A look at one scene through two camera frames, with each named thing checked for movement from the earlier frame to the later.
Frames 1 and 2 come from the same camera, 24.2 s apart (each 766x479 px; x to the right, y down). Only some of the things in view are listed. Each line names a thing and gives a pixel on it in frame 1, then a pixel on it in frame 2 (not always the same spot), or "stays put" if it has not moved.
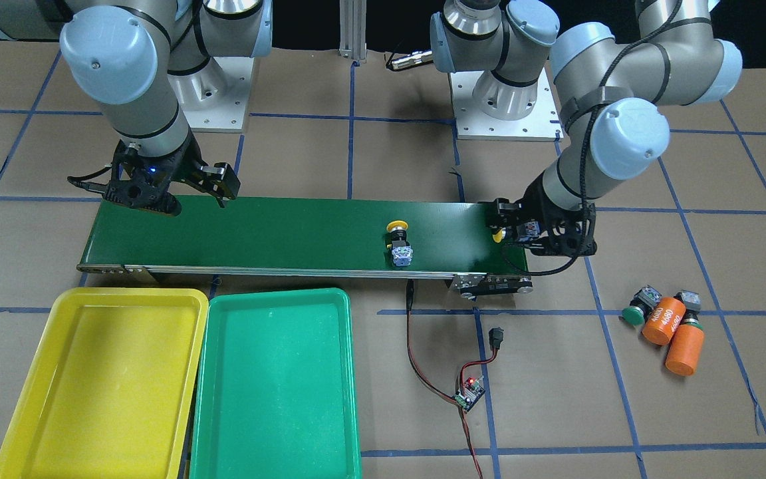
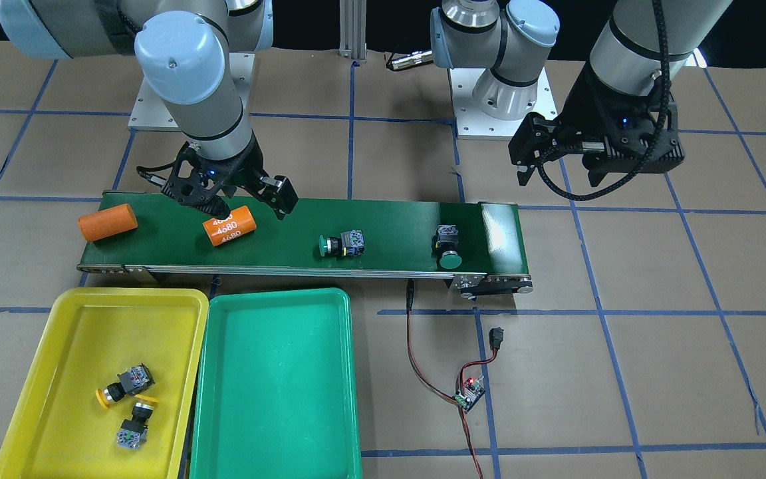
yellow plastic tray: [114, 387] stays put
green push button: [692, 301] to [350, 243]
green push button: [641, 305] to [444, 247]
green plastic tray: [275, 394] stays put
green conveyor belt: [469, 246] stays put
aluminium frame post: [352, 38] stays put
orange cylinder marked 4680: [664, 320] to [221, 231]
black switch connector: [495, 336] stays put
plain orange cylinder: [684, 350] to [108, 222]
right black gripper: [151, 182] to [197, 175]
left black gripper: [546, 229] to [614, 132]
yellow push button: [525, 231] to [133, 434]
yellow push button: [396, 240] to [133, 380]
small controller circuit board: [471, 390] stays put
